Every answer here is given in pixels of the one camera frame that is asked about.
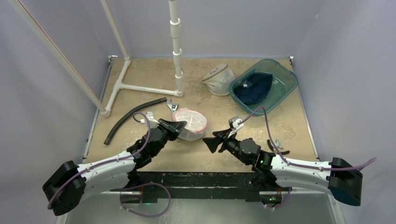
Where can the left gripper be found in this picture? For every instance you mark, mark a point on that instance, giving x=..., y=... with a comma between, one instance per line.
x=174, y=127

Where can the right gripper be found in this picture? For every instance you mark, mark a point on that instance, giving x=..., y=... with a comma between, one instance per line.
x=221, y=141

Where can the pink-trimmed mesh laundry bag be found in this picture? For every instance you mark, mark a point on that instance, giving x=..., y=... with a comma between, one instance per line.
x=196, y=124

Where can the teal plastic bin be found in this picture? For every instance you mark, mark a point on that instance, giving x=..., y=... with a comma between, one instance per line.
x=284, y=83

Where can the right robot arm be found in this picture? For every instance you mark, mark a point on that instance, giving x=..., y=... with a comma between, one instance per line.
x=337, y=177

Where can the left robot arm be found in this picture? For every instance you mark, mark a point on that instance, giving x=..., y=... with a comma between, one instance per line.
x=72, y=183

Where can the dark blue garment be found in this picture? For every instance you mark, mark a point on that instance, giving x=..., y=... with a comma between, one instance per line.
x=254, y=88

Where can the black pliers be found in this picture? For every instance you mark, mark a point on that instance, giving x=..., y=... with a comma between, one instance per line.
x=278, y=145

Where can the red-handled adjustable wrench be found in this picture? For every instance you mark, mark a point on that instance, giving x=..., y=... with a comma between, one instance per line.
x=172, y=106

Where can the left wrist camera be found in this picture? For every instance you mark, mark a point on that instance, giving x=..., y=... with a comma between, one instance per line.
x=151, y=120

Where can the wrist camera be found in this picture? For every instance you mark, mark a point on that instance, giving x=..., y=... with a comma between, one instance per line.
x=151, y=120
x=235, y=123

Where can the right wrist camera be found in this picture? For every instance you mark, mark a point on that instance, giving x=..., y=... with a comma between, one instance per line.
x=235, y=123

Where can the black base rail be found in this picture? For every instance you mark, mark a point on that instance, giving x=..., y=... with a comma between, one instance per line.
x=199, y=185

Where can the white PVC pipe frame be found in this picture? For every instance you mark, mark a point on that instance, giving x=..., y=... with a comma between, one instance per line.
x=175, y=30

